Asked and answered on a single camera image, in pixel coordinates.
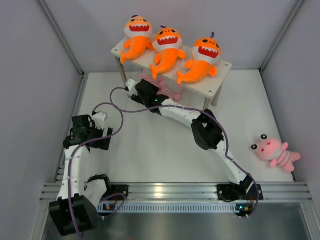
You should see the pink striped plush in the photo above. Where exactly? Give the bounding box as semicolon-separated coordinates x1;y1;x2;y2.
156;77;183;101

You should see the large orange shark plush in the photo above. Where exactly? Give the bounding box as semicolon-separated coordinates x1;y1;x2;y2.
176;31;221;84

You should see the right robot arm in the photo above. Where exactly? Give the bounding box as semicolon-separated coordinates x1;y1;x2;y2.
126;79;264;202

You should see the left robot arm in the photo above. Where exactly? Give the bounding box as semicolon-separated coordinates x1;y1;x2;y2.
49;112;113;236

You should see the white two-tier shelf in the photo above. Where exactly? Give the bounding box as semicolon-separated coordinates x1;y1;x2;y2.
111;37;233;108

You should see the pink frog plush front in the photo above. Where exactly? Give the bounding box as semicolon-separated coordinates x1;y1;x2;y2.
250;134;301;173

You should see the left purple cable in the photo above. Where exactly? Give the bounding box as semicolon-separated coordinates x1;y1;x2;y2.
66;101;128;238

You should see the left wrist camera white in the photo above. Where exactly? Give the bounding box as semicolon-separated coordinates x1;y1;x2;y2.
92;111;108;131

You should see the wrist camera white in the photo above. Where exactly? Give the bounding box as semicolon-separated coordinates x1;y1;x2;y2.
125;78;138;95
92;111;108;131

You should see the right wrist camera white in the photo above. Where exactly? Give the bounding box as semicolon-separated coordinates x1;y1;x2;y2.
125;78;138;95

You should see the perforated cable duct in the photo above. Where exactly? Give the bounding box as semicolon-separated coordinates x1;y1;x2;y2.
97;202;252;214

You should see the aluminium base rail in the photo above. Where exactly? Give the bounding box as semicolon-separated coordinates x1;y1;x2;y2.
39;162;313;202

